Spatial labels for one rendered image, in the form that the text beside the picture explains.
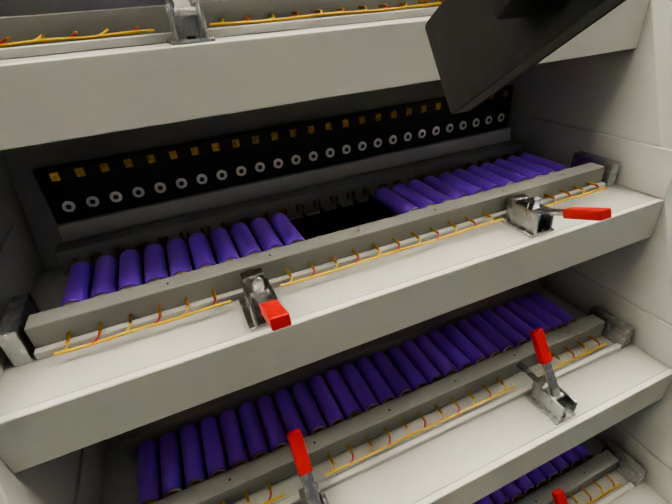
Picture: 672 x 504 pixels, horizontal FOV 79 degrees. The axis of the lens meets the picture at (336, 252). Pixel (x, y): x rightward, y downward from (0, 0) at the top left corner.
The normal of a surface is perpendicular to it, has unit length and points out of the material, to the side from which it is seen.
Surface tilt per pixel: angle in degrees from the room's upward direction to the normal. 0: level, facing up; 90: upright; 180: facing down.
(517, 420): 22
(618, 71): 90
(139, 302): 112
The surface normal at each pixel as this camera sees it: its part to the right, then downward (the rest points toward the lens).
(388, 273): -0.07, -0.85
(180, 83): 0.40, 0.45
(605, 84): -0.91, 0.26
